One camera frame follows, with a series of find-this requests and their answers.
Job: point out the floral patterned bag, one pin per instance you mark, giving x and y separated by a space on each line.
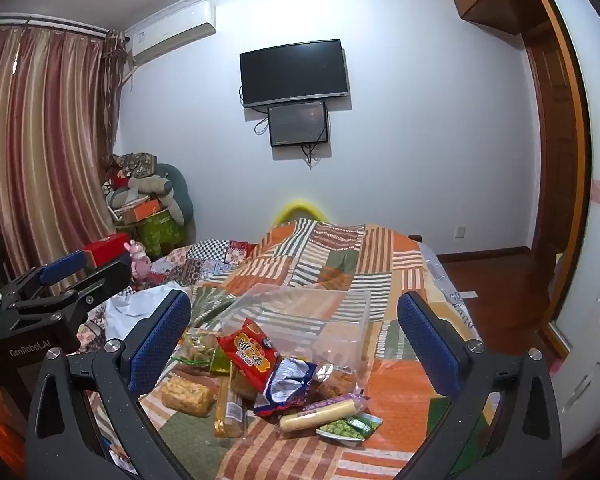
135 162

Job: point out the floral checkered quilt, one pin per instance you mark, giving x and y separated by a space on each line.
205 257

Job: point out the green pea packet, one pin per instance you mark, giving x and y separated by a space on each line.
350 430

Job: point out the red snack packet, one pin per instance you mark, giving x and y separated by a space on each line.
250 355

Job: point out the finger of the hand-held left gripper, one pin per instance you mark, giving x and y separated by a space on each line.
105 280
62 265

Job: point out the pink plush toy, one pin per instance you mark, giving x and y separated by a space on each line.
140 262

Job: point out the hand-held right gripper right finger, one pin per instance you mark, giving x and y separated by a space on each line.
427 345

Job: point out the purple label roll packet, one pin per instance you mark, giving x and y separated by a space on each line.
325 410

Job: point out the red gift box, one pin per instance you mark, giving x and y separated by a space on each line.
105 252

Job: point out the long biscuit packet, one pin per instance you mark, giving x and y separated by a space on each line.
230 405

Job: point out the orange cloth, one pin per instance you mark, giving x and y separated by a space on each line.
0 430

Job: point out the green striped packet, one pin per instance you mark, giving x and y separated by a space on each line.
207 305

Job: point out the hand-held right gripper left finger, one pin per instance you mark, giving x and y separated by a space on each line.
160 340

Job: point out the tan puffed cracker packet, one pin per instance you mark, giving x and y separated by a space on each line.
187 395

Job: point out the brown wooden door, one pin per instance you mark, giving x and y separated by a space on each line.
555 160

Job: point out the orange striped patchwork blanket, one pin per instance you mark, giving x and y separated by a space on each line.
330 265

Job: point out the white cloth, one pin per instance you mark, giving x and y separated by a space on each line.
135 305

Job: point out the green edged nut packet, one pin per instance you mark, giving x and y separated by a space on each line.
200 347

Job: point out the clear plastic bag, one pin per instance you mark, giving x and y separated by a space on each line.
310 315

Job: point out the yellow plastic hoop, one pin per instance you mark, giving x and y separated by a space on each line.
300 207

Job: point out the small black wall monitor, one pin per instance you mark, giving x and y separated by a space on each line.
298 124

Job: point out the orange cardboard box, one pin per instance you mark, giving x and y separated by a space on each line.
140 210

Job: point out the white printed bedsheet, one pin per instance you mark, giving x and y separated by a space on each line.
450 290

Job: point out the black wall television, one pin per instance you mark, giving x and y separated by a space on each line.
294 72

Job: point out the white wall outlet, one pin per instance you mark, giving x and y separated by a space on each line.
460 231

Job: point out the pink striped curtain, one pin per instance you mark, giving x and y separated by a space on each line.
35 150

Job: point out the blue white snack packet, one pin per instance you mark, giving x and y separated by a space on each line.
285 380

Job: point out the white air conditioner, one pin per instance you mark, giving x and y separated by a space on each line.
172 30

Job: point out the clear packet of orange snack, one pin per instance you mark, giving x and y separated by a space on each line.
336 379

